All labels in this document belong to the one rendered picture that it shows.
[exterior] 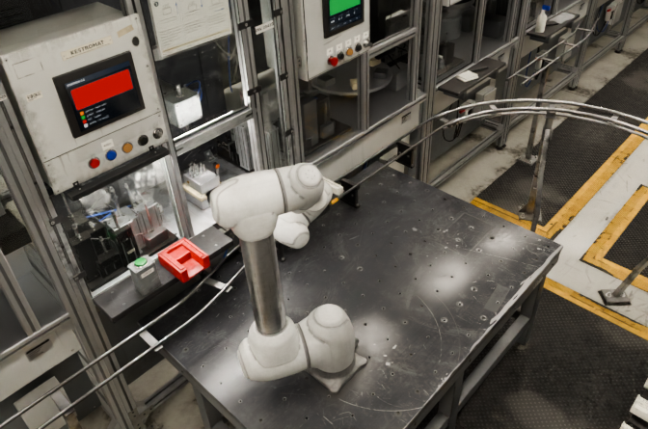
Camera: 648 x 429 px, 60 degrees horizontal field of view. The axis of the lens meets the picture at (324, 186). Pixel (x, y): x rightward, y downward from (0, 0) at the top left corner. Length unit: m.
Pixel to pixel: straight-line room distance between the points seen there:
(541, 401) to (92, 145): 2.23
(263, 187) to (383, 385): 0.89
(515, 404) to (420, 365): 0.88
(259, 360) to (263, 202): 0.58
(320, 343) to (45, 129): 1.07
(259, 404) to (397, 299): 0.69
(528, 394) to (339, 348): 1.27
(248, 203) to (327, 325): 0.56
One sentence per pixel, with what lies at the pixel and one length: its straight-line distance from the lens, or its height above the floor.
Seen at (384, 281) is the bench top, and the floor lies 0.68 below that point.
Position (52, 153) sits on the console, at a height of 1.51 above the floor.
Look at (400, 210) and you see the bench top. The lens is 2.76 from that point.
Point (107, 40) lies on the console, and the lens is 1.86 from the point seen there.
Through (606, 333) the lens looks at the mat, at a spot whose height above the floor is 0.01.
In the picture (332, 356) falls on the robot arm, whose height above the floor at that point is 0.84.
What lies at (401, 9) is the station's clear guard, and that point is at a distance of 2.92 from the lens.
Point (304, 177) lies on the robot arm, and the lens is 1.52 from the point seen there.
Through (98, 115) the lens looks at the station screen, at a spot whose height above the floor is 1.58.
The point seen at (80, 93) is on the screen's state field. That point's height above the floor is 1.67.
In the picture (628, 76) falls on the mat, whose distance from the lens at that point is 6.04.
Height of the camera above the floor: 2.39
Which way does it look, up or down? 36 degrees down
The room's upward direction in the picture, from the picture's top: 3 degrees counter-clockwise
